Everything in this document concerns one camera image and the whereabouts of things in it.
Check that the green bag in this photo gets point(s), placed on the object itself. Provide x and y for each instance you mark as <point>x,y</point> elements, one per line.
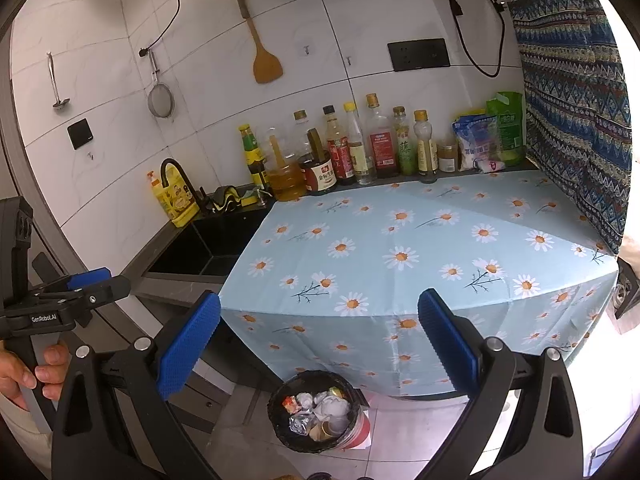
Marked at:
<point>509,130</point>

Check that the small glass jar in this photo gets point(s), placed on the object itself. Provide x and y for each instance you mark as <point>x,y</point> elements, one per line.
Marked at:
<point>448,159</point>

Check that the dark soy sauce jug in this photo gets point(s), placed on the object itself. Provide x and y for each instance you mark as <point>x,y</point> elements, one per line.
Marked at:
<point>320,175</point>

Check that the yellow bag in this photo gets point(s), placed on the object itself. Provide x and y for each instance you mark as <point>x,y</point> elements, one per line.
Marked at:
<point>472,116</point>

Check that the metal ladle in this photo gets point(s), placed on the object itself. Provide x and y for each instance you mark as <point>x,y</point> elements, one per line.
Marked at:
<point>59,102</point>

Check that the green liquid bottle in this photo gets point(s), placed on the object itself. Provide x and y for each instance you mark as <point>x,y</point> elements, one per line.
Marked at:
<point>404,150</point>

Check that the red label bottle dark cap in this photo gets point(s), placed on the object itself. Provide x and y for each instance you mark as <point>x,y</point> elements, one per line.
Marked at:
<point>340,155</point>

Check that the black sink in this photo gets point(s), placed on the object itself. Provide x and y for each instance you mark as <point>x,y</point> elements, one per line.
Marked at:
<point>210,245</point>

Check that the silver foil bag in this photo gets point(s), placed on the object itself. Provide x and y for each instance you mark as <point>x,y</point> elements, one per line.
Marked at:
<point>300,424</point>

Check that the tall bottle with red label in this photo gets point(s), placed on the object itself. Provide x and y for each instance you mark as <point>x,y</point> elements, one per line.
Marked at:
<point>382,145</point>

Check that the yellow green sponge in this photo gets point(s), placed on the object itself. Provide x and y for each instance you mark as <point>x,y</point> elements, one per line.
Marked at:
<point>248,198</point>

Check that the grey cabinet drawer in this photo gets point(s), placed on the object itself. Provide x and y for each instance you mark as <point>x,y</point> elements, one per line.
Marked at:
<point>210,395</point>

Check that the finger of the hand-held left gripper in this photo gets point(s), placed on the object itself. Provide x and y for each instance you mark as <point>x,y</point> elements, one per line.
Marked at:
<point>107,290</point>
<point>90,277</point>

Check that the red yellow snack packet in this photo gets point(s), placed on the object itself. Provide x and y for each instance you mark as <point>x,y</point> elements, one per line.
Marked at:
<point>289,403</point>

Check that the black and yellow cloth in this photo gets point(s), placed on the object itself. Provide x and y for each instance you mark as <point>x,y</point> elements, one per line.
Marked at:
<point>226,199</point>

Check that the small pink white packet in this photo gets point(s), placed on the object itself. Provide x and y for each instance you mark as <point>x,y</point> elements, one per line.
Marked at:
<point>489,166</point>

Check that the black socket panel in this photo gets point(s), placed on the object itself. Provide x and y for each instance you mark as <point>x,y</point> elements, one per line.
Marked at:
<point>419,55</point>

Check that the white and blue bag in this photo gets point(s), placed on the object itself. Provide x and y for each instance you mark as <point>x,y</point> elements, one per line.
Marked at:
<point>474,145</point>

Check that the slim bottle with yellow cap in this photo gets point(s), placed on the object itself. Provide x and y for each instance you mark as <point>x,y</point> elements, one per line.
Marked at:
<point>426,152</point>

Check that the metal strainer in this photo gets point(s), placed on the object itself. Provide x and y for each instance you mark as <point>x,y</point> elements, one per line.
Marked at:
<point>161,100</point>

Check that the crushed brown paper cup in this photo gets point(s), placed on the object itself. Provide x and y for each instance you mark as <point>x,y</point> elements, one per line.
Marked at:
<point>321,431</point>

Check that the patterned blue curtain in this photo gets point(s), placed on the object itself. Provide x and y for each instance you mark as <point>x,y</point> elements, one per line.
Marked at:
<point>570,110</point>

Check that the large bag of white tissue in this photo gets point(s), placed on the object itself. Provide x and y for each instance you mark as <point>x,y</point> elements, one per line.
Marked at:
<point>331,402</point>

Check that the dark bottle with green label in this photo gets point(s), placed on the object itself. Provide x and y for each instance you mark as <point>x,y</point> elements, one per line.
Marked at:
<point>254,155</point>

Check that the yellow dish soap bottle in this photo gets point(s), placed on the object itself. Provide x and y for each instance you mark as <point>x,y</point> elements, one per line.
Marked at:
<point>177,200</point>

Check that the large cooking oil jug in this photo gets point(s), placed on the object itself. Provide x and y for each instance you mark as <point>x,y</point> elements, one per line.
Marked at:
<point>286,177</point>

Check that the black faucet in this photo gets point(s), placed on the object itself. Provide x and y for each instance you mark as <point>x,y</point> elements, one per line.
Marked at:
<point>185,180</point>

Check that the black wall switch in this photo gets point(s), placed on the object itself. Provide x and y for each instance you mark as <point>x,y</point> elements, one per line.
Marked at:
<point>81,133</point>

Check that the blue daisy print tablecloth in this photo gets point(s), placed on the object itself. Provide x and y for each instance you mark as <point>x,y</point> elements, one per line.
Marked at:
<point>425,240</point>

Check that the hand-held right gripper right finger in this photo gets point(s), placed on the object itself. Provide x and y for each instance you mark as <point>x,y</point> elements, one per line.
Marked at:
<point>447,340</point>

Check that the clear bottle with beige label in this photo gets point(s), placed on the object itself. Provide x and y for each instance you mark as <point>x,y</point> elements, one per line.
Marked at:
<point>359,152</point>

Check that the wooden spatula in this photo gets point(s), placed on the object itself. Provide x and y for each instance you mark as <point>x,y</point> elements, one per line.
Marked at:
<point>267,65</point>

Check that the clear bottle with gold cap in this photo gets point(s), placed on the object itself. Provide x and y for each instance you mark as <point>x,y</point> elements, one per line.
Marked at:
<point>301,130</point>

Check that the black trash bin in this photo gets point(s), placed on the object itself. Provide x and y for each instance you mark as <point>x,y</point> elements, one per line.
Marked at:
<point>280,430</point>

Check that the person's left hand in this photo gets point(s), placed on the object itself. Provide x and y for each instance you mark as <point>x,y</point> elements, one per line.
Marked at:
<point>52,367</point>

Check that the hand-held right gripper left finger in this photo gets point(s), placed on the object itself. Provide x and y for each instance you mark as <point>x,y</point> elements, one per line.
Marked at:
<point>187,345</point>

